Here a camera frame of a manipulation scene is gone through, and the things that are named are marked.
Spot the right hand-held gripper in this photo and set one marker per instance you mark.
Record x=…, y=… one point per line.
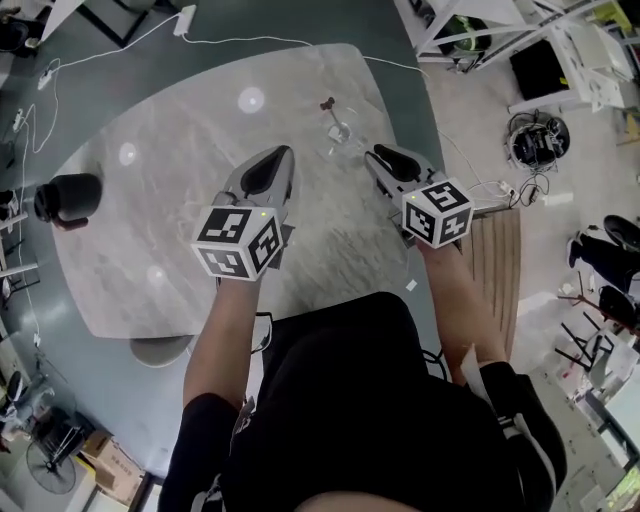
x=437, y=210

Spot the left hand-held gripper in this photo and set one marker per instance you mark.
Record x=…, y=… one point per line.
x=235, y=235

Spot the clear glass cup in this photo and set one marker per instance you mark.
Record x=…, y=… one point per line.
x=350, y=142

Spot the person's left forearm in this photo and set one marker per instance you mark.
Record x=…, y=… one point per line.
x=225, y=340

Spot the person's right forearm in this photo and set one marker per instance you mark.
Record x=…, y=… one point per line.
x=457, y=310

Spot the white power strip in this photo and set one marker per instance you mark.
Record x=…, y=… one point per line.
x=46, y=79
x=185, y=19
x=505, y=187

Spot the brown wooden board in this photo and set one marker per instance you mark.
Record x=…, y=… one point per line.
x=495, y=260

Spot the small white paper tag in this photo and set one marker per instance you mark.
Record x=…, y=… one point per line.
x=411, y=285

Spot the grey table base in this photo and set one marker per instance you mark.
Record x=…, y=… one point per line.
x=160, y=350

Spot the black insulated jug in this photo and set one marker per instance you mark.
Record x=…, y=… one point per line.
x=67, y=197

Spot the black flat box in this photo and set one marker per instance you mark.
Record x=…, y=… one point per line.
x=540, y=70

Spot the green and black helmet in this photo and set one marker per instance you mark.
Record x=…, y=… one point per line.
x=465, y=32

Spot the black metal stand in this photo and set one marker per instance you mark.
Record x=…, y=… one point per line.
x=582, y=342

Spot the person's black clothing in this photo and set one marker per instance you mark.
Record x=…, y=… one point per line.
x=360, y=415

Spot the brown cardboard box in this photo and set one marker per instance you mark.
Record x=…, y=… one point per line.
x=112, y=465

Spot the black floor fan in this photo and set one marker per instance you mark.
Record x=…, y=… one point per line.
x=50, y=467

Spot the white metal shelf frame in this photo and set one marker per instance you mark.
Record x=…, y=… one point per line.
x=575, y=55

